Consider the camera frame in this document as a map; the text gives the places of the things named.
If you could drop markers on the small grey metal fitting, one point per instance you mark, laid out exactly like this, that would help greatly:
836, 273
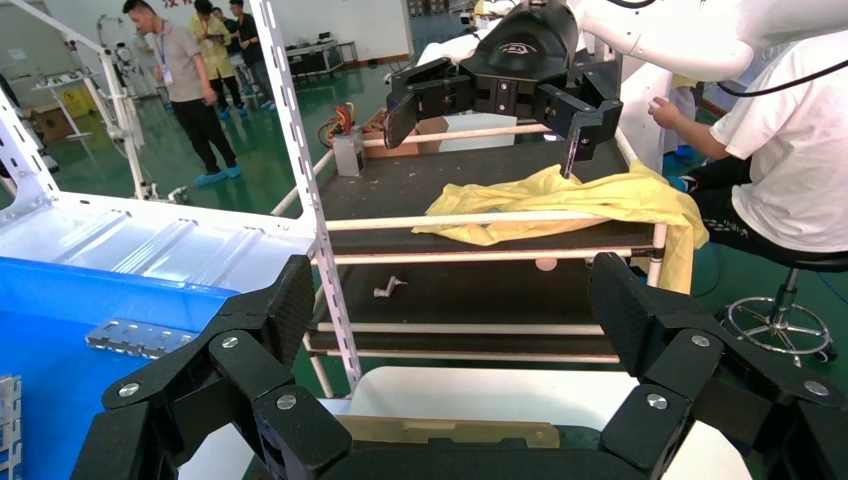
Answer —
387, 289

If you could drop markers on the white slotted metal rack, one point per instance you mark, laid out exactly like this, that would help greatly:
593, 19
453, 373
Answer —
132, 232

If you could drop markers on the black cart with white pipes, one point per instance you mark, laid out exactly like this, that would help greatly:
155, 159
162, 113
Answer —
411, 179

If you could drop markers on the grey metal box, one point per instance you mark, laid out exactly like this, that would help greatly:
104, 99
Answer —
348, 156

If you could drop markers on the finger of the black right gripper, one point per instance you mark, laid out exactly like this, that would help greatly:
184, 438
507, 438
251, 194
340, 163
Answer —
586, 116
430, 93

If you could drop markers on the white flat board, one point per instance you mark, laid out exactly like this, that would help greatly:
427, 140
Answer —
477, 122

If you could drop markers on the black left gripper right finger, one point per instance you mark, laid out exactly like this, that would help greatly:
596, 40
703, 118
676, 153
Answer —
682, 358

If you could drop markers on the open cardboard box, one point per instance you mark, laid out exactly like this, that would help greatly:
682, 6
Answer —
432, 124

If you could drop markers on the yellow cloth garment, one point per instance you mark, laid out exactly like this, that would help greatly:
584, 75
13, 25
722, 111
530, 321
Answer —
596, 199

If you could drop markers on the table with black equipment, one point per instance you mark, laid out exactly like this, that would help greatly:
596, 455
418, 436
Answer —
318, 60

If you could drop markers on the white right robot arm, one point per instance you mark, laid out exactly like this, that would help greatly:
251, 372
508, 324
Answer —
696, 33

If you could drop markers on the beige round pipe cap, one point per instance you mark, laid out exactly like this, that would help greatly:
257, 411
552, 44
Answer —
546, 265

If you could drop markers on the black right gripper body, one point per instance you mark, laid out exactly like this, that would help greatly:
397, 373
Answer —
523, 53

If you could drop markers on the white table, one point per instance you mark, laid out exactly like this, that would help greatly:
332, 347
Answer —
497, 394

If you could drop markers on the blue plastic bin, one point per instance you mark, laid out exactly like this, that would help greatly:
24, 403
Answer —
53, 397

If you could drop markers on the black stool with chrome base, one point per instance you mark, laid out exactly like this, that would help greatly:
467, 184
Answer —
782, 318

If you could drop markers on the yellow box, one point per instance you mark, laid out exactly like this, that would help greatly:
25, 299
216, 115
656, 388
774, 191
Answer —
76, 102

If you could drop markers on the white wheeled robot stand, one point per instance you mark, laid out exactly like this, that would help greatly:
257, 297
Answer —
122, 112

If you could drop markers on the person in yellow shirt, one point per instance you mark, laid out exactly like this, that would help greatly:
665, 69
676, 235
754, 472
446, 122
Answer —
212, 53

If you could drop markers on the person in black shirt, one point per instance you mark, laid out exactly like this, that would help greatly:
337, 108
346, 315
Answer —
250, 46

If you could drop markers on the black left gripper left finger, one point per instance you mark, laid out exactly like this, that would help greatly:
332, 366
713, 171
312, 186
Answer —
252, 371

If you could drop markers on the brown cardboard box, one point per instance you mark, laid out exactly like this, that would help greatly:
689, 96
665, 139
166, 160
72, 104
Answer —
52, 122

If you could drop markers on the man in grey shirt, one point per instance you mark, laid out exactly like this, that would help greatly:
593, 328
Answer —
182, 66

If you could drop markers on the seated person in white shirt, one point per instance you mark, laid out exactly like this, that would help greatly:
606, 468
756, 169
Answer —
795, 166

